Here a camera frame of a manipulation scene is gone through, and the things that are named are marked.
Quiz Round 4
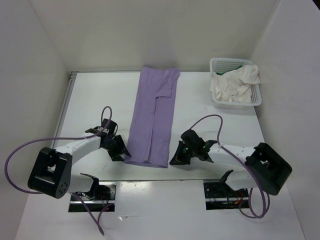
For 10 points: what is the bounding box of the cream t shirt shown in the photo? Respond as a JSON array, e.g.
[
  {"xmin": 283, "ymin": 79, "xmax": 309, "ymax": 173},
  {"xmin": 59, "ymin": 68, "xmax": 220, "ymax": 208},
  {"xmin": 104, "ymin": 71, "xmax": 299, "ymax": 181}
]
[{"xmin": 210, "ymin": 65, "xmax": 261, "ymax": 104}]

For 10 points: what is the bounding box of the green t shirt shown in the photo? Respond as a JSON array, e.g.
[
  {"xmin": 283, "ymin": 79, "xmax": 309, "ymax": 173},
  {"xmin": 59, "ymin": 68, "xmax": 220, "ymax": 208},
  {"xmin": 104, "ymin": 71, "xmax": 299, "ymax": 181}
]
[{"xmin": 215, "ymin": 65, "xmax": 243, "ymax": 76}]

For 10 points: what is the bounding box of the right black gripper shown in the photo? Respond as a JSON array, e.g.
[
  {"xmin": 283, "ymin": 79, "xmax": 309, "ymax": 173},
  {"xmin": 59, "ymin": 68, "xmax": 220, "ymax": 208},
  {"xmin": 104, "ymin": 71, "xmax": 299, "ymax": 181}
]
[{"xmin": 169, "ymin": 140, "xmax": 197, "ymax": 165}]

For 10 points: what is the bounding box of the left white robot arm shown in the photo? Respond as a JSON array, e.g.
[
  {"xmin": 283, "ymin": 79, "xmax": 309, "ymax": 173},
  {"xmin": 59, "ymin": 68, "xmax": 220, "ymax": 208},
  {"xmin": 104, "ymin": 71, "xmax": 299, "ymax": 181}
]
[{"xmin": 27, "ymin": 119, "xmax": 131, "ymax": 200}]

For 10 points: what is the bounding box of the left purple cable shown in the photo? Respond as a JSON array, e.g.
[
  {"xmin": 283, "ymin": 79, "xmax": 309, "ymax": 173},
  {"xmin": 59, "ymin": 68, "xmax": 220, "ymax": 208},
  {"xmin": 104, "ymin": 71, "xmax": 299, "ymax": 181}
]
[{"xmin": 4, "ymin": 106, "xmax": 113, "ymax": 236}]

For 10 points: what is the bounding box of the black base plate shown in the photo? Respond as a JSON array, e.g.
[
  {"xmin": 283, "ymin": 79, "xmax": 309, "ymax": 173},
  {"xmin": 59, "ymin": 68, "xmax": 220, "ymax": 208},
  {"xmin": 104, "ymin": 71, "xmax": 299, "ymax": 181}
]
[
  {"xmin": 68, "ymin": 182, "xmax": 117, "ymax": 213},
  {"xmin": 203, "ymin": 180, "xmax": 249, "ymax": 210}
]

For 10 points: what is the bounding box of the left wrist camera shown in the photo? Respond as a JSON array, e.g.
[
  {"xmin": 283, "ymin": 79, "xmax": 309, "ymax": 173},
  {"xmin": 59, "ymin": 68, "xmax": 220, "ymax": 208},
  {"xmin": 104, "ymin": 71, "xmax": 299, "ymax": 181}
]
[{"xmin": 97, "ymin": 127, "xmax": 110, "ymax": 134}]

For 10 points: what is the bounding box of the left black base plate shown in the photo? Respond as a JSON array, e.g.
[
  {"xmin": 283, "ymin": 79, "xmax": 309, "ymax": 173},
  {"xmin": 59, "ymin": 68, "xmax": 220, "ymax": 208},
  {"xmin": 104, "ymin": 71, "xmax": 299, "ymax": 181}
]
[{"xmin": 68, "ymin": 182, "xmax": 117, "ymax": 213}]

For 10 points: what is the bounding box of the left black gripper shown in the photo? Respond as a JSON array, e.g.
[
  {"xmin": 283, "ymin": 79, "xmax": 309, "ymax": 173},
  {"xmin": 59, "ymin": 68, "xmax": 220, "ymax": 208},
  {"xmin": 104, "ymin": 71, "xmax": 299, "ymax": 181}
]
[{"xmin": 102, "ymin": 134, "xmax": 131, "ymax": 162}]

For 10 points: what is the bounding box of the white perforated plastic basket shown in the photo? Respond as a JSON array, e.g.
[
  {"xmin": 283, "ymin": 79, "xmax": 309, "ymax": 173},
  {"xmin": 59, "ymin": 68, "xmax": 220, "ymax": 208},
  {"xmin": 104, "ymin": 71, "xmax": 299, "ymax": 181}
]
[{"xmin": 209, "ymin": 57, "xmax": 262, "ymax": 109}]

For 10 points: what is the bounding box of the purple t shirt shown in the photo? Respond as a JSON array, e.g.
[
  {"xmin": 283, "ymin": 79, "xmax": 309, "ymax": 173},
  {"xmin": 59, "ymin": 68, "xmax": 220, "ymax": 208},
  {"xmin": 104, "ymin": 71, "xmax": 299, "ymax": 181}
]
[{"xmin": 124, "ymin": 66, "xmax": 180, "ymax": 168}]

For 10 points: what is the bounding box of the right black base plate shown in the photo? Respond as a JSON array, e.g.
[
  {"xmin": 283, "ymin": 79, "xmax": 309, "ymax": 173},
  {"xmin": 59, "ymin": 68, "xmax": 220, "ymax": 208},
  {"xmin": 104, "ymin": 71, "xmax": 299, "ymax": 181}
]
[{"xmin": 203, "ymin": 180, "xmax": 249, "ymax": 210}]

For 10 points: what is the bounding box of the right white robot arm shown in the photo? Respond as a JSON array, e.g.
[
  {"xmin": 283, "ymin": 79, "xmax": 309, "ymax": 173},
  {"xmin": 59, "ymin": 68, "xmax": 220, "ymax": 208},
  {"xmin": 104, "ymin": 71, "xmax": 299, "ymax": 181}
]
[{"xmin": 169, "ymin": 129, "xmax": 293, "ymax": 197}]

